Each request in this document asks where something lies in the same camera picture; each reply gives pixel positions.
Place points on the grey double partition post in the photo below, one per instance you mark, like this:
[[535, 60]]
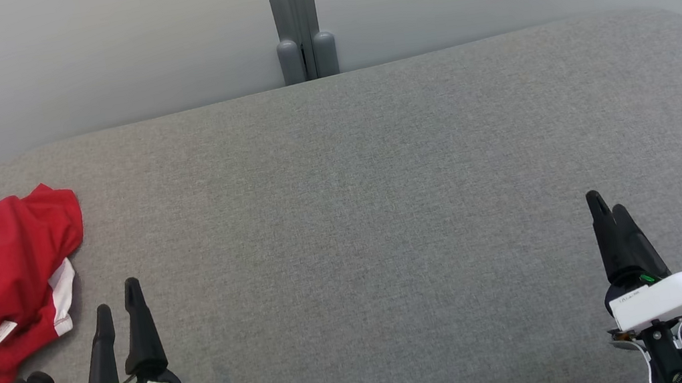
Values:
[[297, 22]]

